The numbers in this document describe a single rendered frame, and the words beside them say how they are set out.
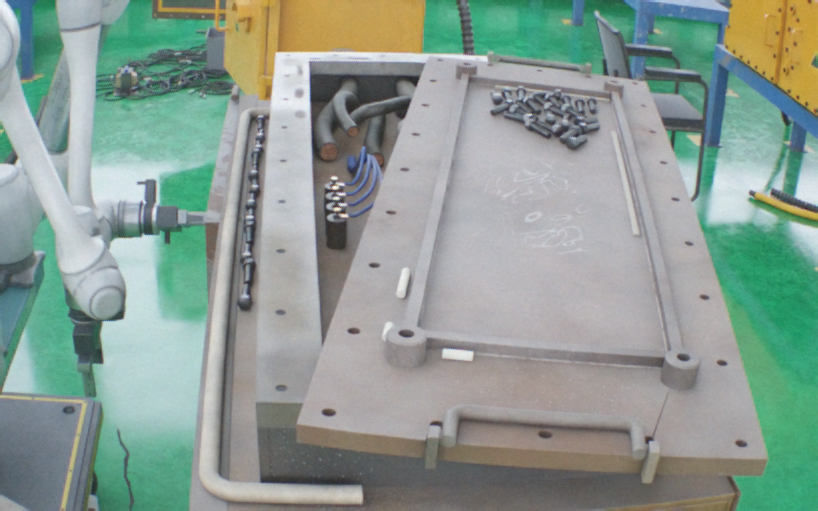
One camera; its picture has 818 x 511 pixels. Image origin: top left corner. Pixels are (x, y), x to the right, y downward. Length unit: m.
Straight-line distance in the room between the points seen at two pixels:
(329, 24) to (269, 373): 2.99
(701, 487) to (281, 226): 0.65
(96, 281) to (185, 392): 1.61
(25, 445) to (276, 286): 1.58
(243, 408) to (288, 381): 0.16
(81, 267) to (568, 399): 1.08
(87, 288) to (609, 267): 0.97
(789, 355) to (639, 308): 2.86
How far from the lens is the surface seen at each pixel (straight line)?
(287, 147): 1.63
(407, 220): 1.33
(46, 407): 2.82
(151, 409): 3.33
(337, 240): 1.54
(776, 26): 5.32
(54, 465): 2.60
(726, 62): 5.96
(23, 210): 2.43
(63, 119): 2.48
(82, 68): 2.23
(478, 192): 1.43
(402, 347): 1.01
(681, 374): 1.03
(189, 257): 4.28
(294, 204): 1.42
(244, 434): 1.14
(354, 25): 3.96
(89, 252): 1.86
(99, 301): 1.83
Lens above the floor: 1.91
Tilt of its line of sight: 25 degrees down
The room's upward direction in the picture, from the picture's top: 4 degrees clockwise
